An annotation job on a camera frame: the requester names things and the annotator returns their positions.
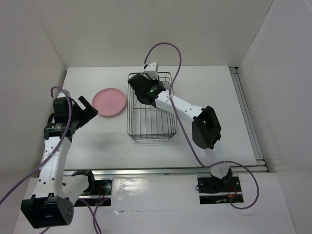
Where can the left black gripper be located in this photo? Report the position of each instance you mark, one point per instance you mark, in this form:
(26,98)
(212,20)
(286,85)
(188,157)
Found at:
(87,115)

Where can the pink plastic plate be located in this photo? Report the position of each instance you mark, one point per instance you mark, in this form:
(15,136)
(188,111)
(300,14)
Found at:
(109,102)

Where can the clear glass plate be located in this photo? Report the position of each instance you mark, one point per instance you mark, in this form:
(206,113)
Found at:
(166,84)

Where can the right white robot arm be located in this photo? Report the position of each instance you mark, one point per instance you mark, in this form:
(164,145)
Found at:
(206,129)

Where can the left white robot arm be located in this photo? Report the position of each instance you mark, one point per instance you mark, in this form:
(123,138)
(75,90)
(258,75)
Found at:
(52,201)

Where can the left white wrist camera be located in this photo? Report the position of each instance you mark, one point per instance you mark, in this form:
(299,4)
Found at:
(63,94)

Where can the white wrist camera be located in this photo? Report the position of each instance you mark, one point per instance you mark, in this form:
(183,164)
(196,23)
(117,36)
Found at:
(150,71)
(63,94)

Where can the metal wire dish rack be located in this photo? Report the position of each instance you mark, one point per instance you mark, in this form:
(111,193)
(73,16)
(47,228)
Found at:
(145,122)

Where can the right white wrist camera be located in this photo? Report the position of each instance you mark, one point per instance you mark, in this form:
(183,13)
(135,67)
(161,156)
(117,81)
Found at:
(150,71)

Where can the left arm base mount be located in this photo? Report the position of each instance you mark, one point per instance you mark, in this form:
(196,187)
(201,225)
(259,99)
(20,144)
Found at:
(98,192)

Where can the aluminium front rail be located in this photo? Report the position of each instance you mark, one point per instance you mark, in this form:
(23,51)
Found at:
(170,171)

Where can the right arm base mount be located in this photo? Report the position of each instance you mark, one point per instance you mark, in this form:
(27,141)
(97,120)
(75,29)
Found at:
(209,193)

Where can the aluminium side rail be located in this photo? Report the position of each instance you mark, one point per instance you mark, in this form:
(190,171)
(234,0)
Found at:
(260,161)

